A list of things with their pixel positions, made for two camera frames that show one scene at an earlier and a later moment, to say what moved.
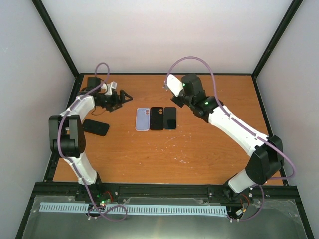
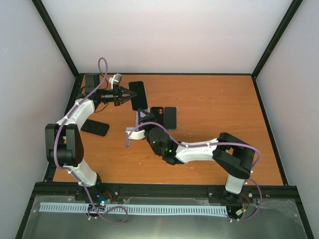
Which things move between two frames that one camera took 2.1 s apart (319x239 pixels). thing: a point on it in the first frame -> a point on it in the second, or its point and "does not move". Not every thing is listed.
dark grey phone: (170, 119) does not move
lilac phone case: (142, 119) does not move
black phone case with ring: (156, 118) does not move
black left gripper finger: (122, 94) -> (126, 91)
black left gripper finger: (113, 108) -> (124, 99)
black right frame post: (281, 30) does not move
